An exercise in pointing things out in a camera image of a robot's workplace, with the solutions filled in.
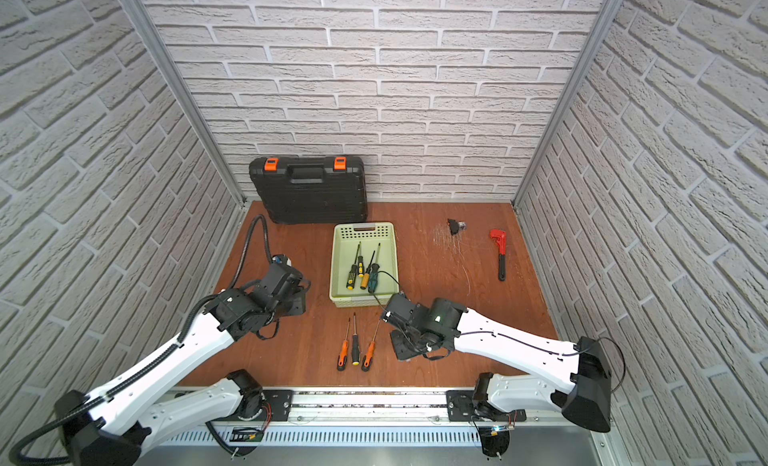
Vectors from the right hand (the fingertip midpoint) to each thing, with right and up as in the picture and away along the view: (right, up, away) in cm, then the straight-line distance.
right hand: (403, 347), depth 72 cm
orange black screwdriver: (-16, -7, +7) cm, 19 cm away
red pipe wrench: (+37, +26, +35) cm, 58 cm away
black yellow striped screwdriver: (-16, +14, +25) cm, 34 cm away
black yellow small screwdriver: (-14, +18, +28) cm, 36 cm away
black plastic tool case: (-30, +43, +24) cm, 57 cm away
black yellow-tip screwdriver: (-13, -4, +11) cm, 18 cm away
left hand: (-27, +12, +5) cm, 30 cm away
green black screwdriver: (-9, +11, +21) cm, 26 cm away
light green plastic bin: (-20, +26, +33) cm, 46 cm away
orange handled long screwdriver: (-9, -6, +7) cm, 14 cm away
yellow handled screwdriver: (-12, +13, +24) cm, 30 cm away
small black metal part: (+21, +30, +39) cm, 53 cm away
